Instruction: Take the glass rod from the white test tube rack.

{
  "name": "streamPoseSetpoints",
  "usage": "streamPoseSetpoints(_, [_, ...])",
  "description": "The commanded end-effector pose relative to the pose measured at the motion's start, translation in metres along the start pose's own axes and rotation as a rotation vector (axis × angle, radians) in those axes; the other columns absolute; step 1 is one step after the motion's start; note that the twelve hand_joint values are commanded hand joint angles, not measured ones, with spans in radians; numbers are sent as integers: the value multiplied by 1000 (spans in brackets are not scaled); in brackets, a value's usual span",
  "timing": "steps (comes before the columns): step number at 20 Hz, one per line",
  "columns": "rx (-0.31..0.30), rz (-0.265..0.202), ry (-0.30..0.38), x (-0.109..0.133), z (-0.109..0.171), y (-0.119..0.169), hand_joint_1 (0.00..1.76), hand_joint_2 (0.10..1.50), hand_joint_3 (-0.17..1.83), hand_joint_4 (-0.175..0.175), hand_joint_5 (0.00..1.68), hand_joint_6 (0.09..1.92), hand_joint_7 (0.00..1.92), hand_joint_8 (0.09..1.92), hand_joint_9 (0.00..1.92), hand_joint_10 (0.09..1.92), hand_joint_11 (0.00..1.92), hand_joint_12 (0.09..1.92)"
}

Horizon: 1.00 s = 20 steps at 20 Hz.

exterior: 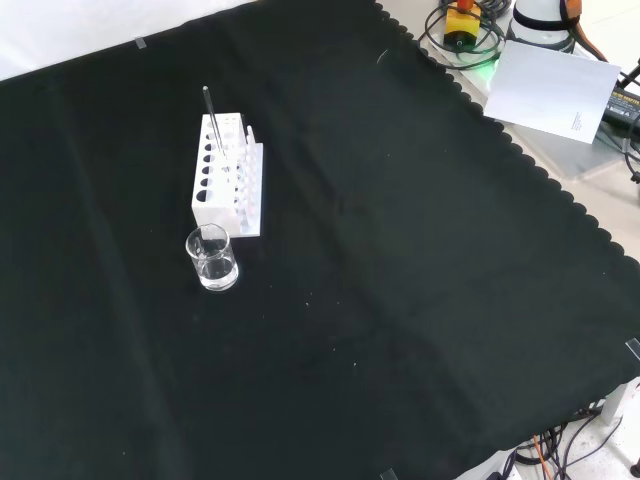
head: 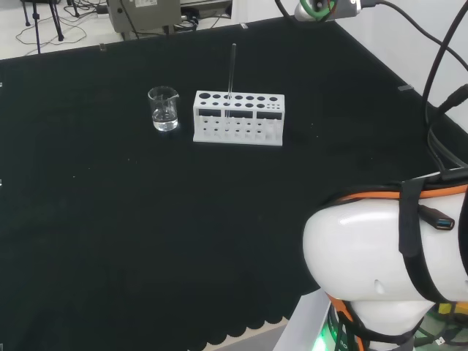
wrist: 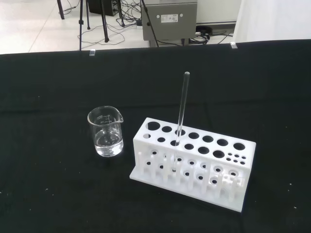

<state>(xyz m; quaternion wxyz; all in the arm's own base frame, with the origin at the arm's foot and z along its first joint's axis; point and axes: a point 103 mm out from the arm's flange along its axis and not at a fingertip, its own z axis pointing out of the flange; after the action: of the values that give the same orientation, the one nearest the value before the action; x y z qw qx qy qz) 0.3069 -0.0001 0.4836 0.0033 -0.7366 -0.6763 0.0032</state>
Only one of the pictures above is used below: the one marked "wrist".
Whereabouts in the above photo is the white test tube rack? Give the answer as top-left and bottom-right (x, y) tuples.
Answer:
(129, 117), (257, 214)

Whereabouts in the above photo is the clear glass beaker with water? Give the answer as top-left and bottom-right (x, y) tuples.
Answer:
(87, 105), (124, 158)

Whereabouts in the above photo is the grey metal cabinet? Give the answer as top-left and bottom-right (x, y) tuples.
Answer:
(142, 0), (198, 47)

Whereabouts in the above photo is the black tripod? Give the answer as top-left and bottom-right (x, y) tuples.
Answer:
(56, 0), (110, 51)

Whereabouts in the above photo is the black table cloth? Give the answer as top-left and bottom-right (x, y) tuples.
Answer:
(0, 38), (311, 233)

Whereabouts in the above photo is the black equipment case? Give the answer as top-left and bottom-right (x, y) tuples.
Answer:
(87, 0), (115, 17)

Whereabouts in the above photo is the pale board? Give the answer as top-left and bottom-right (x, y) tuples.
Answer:
(232, 0), (311, 45)

